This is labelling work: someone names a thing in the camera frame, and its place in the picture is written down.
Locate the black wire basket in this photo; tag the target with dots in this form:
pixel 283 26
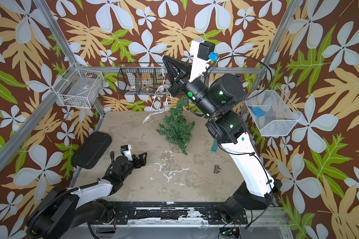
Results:
pixel 143 80

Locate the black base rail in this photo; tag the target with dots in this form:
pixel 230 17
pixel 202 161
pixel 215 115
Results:
pixel 209 213

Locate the teal plastic tool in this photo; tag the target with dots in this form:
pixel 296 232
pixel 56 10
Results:
pixel 214 146

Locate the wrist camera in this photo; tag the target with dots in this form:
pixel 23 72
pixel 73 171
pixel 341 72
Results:
pixel 126 151
pixel 203 53

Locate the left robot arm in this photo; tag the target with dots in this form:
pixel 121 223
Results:
pixel 63 209

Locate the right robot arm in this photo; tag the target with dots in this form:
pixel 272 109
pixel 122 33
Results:
pixel 216 102

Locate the blue object in basket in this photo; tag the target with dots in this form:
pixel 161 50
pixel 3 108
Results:
pixel 258 112

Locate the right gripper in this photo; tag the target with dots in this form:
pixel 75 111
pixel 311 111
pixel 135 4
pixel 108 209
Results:
pixel 184 84

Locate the white wire basket right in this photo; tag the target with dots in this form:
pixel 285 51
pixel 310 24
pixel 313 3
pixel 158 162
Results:
pixel 281 115

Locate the black zipper case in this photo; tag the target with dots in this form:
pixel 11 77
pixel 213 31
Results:
pixel 92 150

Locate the small green christmas tree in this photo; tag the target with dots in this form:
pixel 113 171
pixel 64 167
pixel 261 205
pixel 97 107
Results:
pixel 175 127

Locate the small metal fitting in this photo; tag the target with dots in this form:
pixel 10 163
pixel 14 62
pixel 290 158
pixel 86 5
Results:
pixel 216 169

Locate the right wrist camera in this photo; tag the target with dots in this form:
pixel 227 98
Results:
pixel 203 53

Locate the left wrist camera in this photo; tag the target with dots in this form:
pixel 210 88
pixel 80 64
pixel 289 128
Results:
pixel 126 151

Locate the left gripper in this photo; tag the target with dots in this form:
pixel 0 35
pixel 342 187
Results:
pixel 143 161

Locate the white wire basket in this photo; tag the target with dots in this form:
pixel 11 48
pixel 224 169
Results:
pixel 79 87
pixel 281 115

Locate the white wire basket left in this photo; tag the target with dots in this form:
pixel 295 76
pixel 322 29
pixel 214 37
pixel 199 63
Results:
pixel 79 87

